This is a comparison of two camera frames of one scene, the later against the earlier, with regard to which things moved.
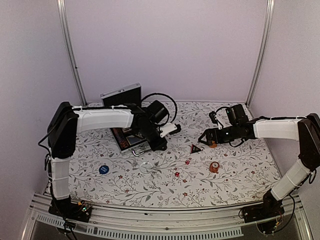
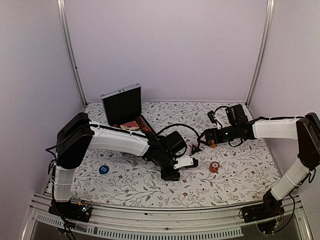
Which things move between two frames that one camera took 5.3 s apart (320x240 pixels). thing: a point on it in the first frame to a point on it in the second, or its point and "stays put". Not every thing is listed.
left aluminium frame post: [61, 5] stays put
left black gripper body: [148, 133] to [166, 175]
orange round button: [213, 145] stays put
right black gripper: [209, 132] stays put
